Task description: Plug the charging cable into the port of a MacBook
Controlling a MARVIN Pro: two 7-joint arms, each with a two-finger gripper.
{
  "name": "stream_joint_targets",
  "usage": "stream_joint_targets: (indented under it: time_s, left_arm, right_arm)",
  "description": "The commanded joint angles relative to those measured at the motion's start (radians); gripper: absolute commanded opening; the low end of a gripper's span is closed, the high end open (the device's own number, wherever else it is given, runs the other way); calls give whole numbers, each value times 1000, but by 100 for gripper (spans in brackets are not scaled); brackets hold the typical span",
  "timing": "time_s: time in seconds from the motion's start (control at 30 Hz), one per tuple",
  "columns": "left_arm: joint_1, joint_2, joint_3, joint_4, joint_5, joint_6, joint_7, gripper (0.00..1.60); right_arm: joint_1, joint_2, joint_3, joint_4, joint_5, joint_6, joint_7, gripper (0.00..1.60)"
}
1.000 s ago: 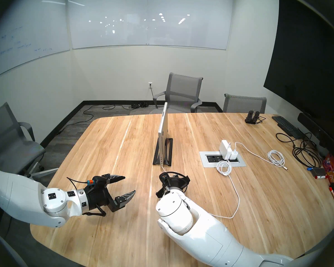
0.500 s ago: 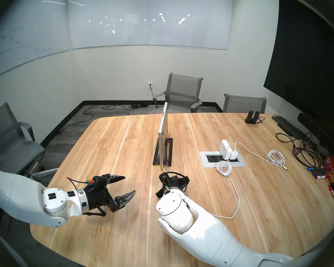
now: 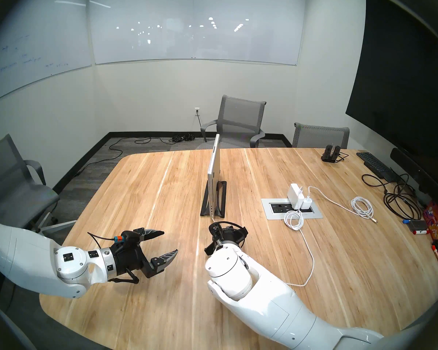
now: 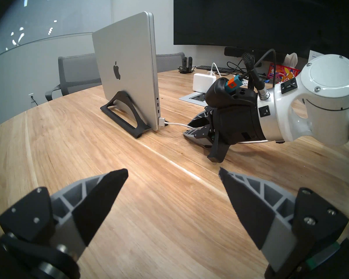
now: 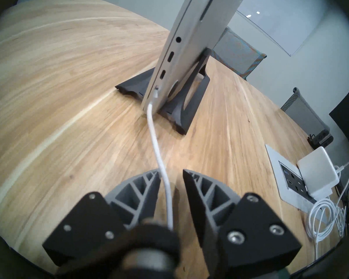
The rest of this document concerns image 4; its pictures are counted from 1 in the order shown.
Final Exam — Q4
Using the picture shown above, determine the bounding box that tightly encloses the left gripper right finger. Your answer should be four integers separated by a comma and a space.
219, 167, 349, 270

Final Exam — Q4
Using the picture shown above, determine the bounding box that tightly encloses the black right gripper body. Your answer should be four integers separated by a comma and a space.
206, 105, 266, 163

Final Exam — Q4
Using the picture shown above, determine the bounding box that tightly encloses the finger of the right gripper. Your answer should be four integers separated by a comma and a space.
187, 110, 213, 128
183, 126, 218, 149

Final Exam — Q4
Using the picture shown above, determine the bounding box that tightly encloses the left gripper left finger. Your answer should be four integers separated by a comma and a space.
0, 169, 129, 258

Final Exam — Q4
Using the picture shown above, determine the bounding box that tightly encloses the white MagSafe charging cable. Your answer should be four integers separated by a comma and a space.
159, 62, 285, 144

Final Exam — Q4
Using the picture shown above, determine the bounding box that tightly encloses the black controller charging dock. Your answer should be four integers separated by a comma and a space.
179, 56, 196, 74

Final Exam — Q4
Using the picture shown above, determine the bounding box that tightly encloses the silver MacBook laptop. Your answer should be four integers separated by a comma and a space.
92, 11, 162, 132

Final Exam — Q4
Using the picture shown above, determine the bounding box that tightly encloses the silver table power outlet box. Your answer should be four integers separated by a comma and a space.
179, 91, 207, 106

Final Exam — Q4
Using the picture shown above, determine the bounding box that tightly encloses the large white power adapter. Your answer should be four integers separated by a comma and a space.
193, 73, 217, 94

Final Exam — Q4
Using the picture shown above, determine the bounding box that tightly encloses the black keyboard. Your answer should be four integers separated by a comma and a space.
196, 65, 236, 73

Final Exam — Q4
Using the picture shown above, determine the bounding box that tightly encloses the grey mesh office chair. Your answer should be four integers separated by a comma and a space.
45, 53, 102, 101
156, 52, 185, 73

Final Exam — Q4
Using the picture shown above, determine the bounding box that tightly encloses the black vertical laptop stand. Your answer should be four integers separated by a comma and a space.
100, 90, 169, 138

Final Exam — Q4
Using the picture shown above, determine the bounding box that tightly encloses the colourful tissue box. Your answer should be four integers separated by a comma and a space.
268, 53, 301, 83

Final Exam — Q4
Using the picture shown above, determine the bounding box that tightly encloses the black soundbar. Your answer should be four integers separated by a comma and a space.
224, 46, 279, 61

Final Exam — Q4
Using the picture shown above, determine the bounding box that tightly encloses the white paper sheet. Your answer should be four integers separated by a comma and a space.
308, 50, 325, 62

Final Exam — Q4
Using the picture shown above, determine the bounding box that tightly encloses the large black TV screen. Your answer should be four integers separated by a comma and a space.
174, 0, 349, 64

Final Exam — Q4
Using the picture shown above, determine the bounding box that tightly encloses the wide glass whiteboard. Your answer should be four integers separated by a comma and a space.
0, 0, 112, 62

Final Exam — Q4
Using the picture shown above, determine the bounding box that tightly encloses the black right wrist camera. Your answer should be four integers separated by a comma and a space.
205, 49, 277, 107

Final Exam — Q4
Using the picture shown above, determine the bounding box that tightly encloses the black cable tangle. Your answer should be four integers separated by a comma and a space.
226, 57, 250, 77

